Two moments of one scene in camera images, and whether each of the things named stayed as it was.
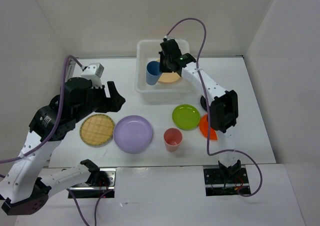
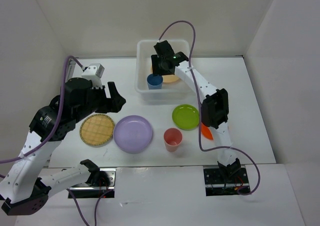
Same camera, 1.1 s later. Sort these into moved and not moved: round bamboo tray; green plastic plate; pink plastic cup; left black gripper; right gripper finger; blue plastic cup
Moved: blue plastic cup; right gripper finger
Not moved: left black gripper; green plastic plate; round bamboo tray; pink plastic cup
